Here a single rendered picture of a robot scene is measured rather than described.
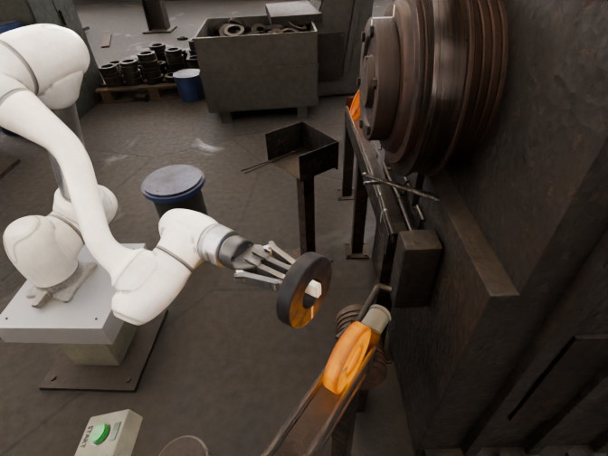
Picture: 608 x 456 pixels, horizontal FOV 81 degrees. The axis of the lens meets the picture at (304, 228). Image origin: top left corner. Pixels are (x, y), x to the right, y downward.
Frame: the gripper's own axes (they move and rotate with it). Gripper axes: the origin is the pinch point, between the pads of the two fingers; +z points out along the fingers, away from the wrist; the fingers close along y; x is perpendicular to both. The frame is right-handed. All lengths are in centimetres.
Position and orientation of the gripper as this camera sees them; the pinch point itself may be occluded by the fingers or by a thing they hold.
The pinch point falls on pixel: (304, 284)
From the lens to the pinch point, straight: 72.2
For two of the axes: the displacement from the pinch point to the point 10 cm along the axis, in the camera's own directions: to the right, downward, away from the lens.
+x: -0.8, -7.8, -6.2
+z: 8.2, 3.0, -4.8
